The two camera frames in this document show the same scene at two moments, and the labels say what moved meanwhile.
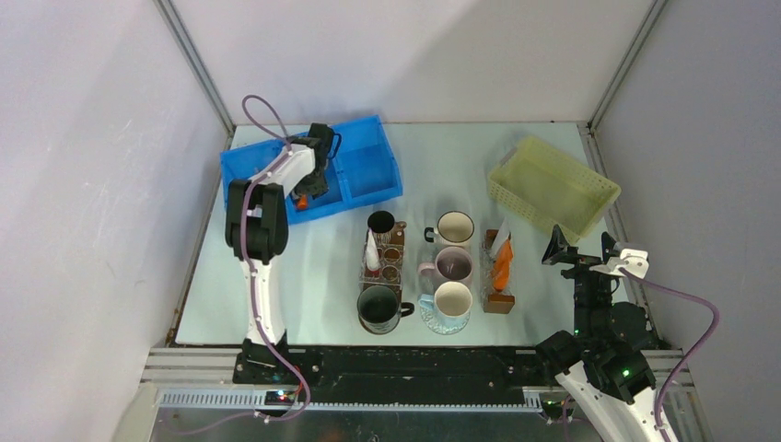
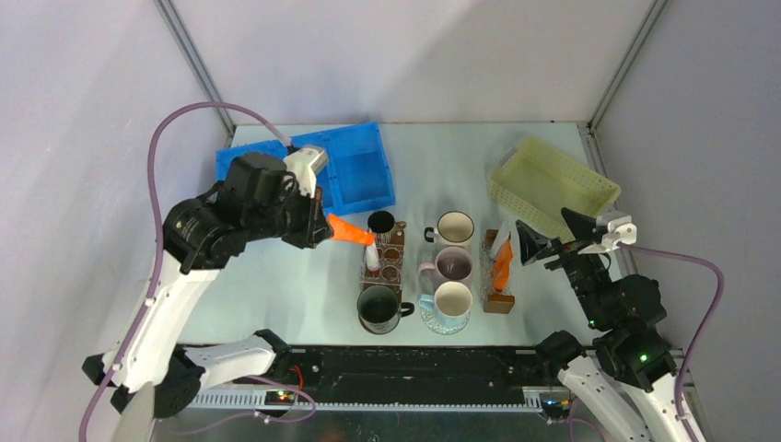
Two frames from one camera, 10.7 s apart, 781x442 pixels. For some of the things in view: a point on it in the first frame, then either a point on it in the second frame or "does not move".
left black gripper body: [315, 183] -> [293, 217]
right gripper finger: [559, 250] -> [532, 245]
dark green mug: [379, 309] does not move
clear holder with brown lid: [496, 265] does not move
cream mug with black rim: [455, 226] does not move
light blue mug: [451, 301] does not move
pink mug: [452, 263] does not move
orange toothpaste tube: [502, 265] does not move
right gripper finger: [608, 250] -> [582, 226]
